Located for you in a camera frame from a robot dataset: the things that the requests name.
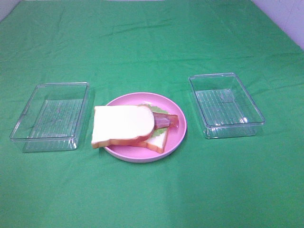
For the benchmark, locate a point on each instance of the green toy lettuce leaf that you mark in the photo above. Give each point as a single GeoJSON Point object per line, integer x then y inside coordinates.
{"type": "Point", "coordinates": [158, 110]}

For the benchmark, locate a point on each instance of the clear plastic tray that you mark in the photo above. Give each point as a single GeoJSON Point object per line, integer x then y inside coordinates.
{"type": "Point", "coordinates": [224, 106]}
{"type": "Point", "coordinates": [53, 118]}

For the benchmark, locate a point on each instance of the green tablecloth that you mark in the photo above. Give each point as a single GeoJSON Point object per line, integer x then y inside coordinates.
{"type": "Point", "coordinates": [155, 46]}

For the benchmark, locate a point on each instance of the toy bacon strip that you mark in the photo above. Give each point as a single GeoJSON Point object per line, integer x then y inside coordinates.
{"type": "Point", "coordinates": [173, 120]}
{"type": "Point", "coordinates": [161, 120]}

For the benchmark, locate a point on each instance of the toy bread slice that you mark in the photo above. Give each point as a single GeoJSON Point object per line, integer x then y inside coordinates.
{"type": "Point", "coordinates": [156, 142]}
{"type": "Point", "coordinates": [121, 125]}

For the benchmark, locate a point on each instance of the left clear plastic tray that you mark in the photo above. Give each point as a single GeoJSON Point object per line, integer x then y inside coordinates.
{"type": "Point", "coordinates": [53, 118]}

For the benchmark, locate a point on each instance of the pink round plate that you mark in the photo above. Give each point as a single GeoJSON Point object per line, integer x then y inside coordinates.
{"type": "Point", "coordinates": [175, 135]}

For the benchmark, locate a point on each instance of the right clear plastic tray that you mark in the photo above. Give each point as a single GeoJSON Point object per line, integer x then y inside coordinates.
{"type": "Point", "coordinates": [224, 106]}

